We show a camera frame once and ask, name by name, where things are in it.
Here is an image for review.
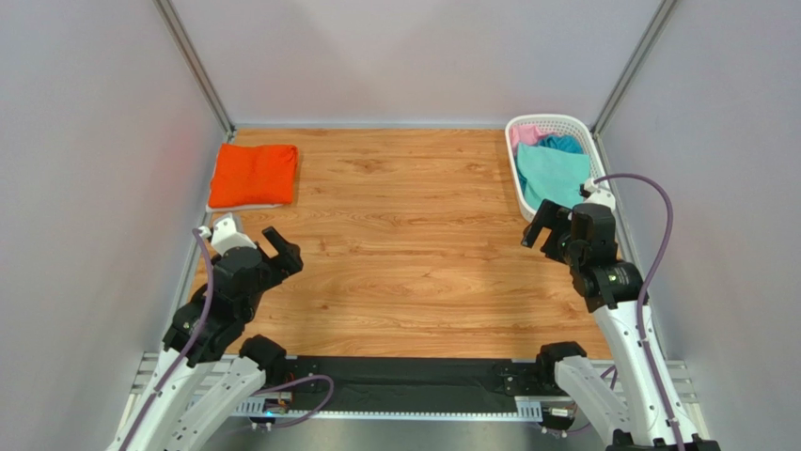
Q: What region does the mint green t-shirt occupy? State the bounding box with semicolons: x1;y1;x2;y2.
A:
515;144;590;210

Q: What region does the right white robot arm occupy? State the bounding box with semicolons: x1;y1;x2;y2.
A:
521;200;720;450

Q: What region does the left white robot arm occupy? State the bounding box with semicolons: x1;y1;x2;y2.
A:
109;219;304;450

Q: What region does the white plastic laundry basket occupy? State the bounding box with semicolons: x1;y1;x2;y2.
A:
505;114;605;221

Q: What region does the teal blue t-shirt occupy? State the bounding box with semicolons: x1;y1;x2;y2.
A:
537;134;584;154

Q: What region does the folded orange t-shirt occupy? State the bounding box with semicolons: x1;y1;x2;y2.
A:
210;144;299;205

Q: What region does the pink t-shirt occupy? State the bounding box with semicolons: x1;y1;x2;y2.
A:
508;124;557;156

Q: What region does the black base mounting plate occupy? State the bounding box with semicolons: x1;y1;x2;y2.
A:
263;356;568;413

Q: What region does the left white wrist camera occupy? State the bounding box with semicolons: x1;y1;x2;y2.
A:
211;212;257;255

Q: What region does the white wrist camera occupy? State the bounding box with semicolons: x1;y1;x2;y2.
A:
211;212;257;255
579;178;617;212

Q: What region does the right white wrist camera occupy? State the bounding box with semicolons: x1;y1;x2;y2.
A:
579;178;617;212

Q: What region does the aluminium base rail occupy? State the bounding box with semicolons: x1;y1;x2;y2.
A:
130;351;698;422

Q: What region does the right aluminium corner post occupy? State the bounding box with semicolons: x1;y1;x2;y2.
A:
591;0;681;138

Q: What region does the aluminium corner post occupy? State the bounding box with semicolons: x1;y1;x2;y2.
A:
591;0;681;138
153;0;237;142

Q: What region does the left aluminium corner post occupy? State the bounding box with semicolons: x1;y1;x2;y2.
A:
153;0;237;142

